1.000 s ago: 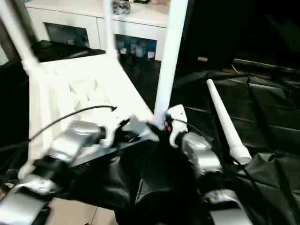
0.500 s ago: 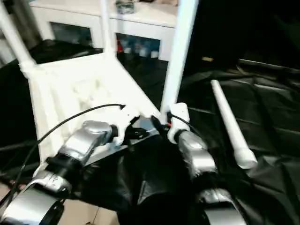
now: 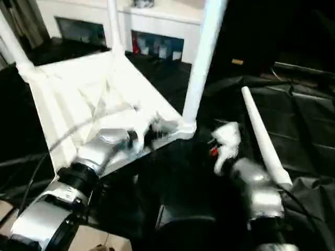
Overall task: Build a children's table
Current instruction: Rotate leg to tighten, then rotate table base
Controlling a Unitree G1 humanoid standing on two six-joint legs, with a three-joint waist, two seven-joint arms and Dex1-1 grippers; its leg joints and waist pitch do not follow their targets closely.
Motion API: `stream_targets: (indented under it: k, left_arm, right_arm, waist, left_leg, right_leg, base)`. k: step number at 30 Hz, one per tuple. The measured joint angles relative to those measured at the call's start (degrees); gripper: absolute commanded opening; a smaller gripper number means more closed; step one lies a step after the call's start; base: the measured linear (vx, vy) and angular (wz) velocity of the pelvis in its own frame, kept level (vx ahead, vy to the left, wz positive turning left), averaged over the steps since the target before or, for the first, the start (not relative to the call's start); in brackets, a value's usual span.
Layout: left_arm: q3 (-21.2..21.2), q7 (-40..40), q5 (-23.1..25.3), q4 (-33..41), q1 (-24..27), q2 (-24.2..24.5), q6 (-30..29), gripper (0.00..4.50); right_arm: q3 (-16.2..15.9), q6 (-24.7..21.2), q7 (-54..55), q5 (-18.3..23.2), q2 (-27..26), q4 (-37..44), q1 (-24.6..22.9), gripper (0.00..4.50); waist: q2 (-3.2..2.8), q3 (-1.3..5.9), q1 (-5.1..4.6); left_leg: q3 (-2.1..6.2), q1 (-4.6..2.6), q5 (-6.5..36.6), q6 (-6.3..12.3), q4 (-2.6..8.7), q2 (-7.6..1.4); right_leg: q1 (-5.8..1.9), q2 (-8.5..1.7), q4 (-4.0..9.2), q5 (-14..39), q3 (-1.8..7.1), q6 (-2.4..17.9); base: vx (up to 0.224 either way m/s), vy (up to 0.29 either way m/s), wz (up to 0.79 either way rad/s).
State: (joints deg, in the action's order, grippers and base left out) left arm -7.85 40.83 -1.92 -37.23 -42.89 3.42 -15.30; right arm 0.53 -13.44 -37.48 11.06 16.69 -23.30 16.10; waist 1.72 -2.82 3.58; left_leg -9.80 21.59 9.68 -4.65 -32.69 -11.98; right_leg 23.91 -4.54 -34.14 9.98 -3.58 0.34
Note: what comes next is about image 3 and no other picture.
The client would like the white plastic table leg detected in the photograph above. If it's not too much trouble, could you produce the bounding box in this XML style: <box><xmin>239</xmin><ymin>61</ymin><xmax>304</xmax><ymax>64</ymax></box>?
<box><xmin>0</xmin><ymin>13</ymin><xmax>35</xmax><ymax>73</ymax></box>
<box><xmin>108</xmin><ymin>0</ymin><xmax>127</xmax><ymax>56</ymax></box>
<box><xmin>182</xmin><ymin>0</ymin><xmax>228</xmax><ymax>127</ymax></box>
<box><xmin>240</xmin><ymin>86</ymin><xmax>294</xmax><ymax>188</ymax></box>

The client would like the white plastic table top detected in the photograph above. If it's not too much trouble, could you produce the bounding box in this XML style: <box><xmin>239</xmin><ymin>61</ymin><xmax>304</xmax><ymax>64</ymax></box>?
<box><xmin>15</xmin><ymin>49</ymin><xmax>197</xmax><ymax>181</ymax></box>

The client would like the black mat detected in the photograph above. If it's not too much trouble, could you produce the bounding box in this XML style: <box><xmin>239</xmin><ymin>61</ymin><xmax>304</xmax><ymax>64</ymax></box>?
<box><xmin>0</xmin><ymin>36</ymin><xmax>335</xmax><ymax>251</ymax></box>

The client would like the white cabinet with glass doors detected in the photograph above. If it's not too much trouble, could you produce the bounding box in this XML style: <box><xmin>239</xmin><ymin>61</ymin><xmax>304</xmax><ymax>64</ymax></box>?
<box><xmin>36</xmin><ymin>0</ymin><xmax>207</xmax><ymax>63</ymax></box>

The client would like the black backdrop cloth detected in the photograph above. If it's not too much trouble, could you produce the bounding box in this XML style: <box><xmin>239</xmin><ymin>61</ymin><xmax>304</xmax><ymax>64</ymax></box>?
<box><xmin>209</xmin><ymin>0</ymin><xmax>335</xmax><ymax>79</ymax></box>

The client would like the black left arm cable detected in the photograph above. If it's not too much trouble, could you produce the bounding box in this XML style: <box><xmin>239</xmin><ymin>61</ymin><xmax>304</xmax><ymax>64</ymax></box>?
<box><xmin>15</xmin><ymin>108</ymin><xmax>142</xmax><ymax>212</ymax></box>

